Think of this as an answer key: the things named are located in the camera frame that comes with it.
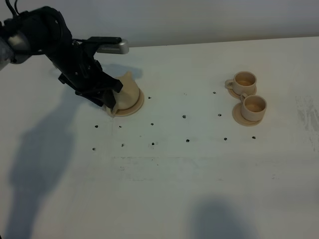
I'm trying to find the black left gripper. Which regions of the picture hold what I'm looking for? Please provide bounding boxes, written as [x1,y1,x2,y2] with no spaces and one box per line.
[46,37,123,109]

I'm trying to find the beige ceramic teapot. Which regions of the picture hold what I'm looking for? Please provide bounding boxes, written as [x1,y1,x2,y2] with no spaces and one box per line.
[104,71,140,117]

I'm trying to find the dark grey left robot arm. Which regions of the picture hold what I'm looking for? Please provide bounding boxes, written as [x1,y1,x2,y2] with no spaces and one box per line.
[0,6,123,109]

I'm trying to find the beige teapot saucer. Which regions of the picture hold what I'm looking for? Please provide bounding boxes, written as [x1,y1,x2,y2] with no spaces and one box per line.
[107,88,145,117]

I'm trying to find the beige far saucer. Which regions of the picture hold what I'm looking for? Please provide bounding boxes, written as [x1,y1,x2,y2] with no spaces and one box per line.
[227,87,257,99]

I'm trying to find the beige near saucer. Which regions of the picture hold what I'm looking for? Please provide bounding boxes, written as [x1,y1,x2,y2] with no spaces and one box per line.
[232,103,262,126]

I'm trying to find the beige far teacup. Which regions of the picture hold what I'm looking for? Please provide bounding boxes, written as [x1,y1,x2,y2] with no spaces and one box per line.
[225,71,257,95]

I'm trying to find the beige teacup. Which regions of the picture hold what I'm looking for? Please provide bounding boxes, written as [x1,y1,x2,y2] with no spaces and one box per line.
[225,71,257,95]
[240,93,267,122]

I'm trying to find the beige near teacup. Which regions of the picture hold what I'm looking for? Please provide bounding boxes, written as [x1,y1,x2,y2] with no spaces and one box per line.
[240,93,267,122]

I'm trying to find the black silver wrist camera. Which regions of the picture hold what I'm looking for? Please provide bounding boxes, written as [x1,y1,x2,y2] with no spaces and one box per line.
[74,36,129,55]

